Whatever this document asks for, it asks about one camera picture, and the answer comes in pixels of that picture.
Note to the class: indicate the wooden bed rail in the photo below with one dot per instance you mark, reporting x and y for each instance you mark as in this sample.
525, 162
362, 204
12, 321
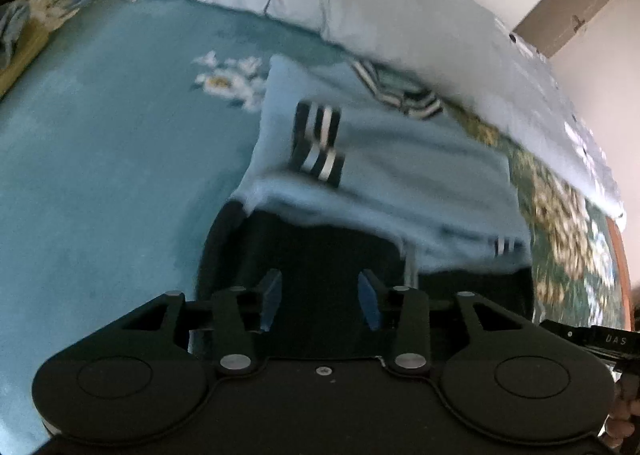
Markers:
617, 275

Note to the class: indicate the grey folded garment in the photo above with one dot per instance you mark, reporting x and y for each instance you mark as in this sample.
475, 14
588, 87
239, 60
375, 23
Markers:
12, 30

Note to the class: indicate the grey-blue printed duvet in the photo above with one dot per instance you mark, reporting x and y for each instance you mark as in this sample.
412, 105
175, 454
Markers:
400, 20

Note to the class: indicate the light blue fleece jacket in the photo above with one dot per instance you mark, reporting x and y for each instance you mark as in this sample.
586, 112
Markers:
400, 170

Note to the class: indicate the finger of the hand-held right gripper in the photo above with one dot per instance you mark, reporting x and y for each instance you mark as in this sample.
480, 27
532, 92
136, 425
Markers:
565, 331

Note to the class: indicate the teal floral bed blanket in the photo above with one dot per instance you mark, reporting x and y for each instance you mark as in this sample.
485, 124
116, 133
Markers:
100, 160

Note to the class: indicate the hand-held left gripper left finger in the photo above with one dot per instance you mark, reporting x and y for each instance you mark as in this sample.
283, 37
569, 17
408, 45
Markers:
270, 300

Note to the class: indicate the person's right hand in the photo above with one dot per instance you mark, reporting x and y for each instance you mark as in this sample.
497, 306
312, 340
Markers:
624, 415

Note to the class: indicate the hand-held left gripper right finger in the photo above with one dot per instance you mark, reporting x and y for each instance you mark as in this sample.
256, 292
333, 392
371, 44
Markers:
370, 302

